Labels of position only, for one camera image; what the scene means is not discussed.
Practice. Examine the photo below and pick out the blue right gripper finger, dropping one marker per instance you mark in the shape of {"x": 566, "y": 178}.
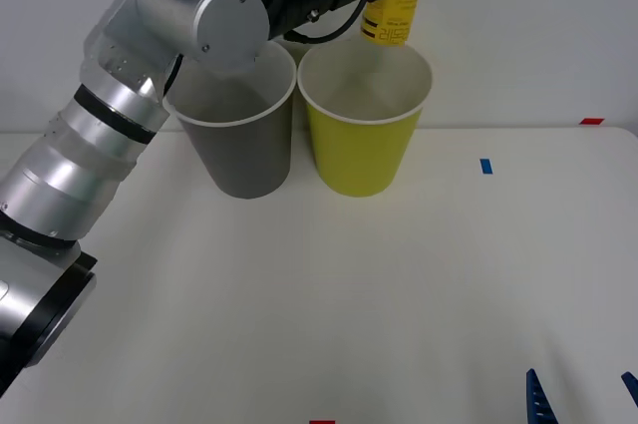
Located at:
{"x": 538, "y": 401}
{"x": 632, "y": 384}

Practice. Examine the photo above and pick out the yellow bottle with black cap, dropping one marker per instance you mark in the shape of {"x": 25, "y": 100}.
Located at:
{"x": 394, "y": 10}

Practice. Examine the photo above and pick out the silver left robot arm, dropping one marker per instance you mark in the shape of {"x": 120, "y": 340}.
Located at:
{"x": 65, "y": 179}

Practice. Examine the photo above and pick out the yellow-green plastic waste bin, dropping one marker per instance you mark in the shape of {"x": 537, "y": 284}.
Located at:
{"x": 359, "y": 154}

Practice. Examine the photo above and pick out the grey plastic waste bin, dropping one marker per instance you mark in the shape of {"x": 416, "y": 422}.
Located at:
{"x": 244, "y": 159}

